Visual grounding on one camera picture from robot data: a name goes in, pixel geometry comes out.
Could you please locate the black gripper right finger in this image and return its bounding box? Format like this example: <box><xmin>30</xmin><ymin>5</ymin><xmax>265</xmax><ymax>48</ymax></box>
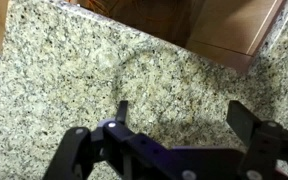
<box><xmin>226</xmin><ymin>99</ymin><xmax>288</xmax><ymax>180</ymax></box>

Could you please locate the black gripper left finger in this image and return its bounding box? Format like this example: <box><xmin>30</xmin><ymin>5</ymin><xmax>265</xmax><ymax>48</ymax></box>
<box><xmin>42</xmin><ymin>99</ymin><xmax>198</xmax><ymax>180</ymax></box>

